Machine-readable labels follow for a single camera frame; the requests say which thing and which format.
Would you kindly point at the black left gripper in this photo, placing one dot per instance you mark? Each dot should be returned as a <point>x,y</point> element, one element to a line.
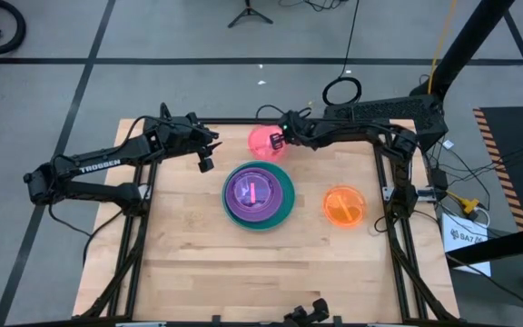
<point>184,134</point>

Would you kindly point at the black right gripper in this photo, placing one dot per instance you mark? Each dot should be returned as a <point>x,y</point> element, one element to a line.
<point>295,129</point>

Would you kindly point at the small pink translucent plate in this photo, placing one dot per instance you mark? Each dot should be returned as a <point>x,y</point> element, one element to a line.
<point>252,193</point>
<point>261,145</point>

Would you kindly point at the purple plastic plate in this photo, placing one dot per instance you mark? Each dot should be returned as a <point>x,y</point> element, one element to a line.
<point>232,195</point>

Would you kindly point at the large teal plastic plate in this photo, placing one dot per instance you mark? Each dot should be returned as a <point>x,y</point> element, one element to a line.
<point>289,200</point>

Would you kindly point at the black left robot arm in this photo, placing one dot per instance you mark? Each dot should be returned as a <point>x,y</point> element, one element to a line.
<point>98,165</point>

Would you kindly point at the small orange translucent plate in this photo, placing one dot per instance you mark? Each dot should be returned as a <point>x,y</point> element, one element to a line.
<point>345,209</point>

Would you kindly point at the black tripod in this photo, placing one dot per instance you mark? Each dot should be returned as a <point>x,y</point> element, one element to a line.
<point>248,5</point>

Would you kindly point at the black power adapter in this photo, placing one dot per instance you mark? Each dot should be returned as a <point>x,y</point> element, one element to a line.
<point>438,178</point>

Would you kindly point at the small white adapter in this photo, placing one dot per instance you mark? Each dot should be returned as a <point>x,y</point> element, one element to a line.
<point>447,144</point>

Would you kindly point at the black mechanical device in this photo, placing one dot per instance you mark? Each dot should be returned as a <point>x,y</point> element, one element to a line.
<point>318,309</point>

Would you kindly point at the thick black pole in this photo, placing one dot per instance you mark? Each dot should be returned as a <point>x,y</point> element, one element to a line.
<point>466,43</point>

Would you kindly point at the white printed box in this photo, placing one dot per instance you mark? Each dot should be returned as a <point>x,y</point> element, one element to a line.
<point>456,240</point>

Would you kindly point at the black mat with striped edge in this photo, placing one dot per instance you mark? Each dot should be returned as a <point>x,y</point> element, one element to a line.
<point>516,127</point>

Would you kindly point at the black diagonal beam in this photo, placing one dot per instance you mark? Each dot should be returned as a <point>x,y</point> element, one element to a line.
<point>506,243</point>

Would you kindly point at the black aluminium table frame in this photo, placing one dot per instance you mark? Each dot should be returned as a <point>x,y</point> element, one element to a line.
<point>234,121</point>

